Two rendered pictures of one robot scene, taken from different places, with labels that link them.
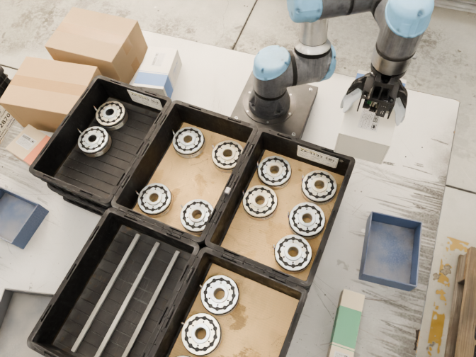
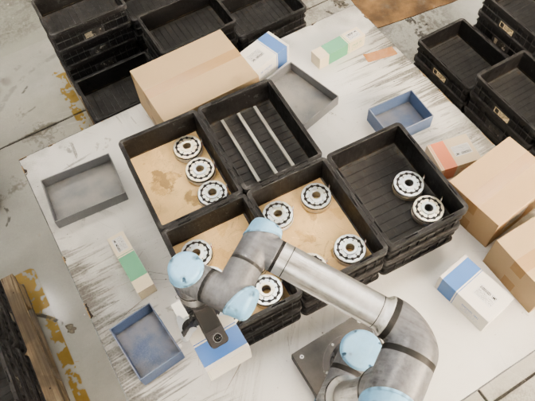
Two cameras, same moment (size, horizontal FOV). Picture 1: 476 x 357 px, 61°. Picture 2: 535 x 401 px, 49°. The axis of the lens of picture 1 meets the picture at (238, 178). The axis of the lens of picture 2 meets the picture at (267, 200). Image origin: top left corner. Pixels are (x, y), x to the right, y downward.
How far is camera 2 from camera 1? 130 cm
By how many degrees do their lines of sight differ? 50
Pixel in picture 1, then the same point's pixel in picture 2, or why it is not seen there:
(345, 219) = not seen: hidden behind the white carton
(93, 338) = (252, 119)
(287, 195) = not seen: hidden behind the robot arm
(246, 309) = (191, 205)
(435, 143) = not seen: outside the picture
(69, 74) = (505, 200)
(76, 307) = (279, 119)
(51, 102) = (478, 172)
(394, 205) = (174, 389)
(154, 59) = (488, 293)
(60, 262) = (336, 136)
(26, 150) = (451, 146)
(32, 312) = (313, 108)
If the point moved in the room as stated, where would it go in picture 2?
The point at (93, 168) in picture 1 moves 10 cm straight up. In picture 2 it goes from (384, 175) to (388, 158)
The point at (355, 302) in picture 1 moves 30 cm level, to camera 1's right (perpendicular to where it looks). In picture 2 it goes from (139, 282) to (83, 362)
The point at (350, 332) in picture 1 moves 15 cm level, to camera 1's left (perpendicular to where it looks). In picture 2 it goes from (127, 265) to (153, 230)
